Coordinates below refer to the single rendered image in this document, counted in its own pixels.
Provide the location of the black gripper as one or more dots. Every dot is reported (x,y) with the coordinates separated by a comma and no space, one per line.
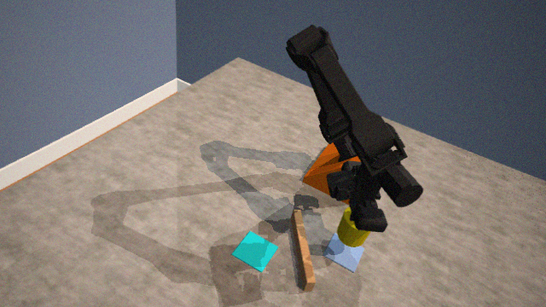
(364,211)

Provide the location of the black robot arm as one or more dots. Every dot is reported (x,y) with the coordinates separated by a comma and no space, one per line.
(346,121)

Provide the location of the olive-yellow cup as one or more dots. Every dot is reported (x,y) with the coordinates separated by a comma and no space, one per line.
(347,231)

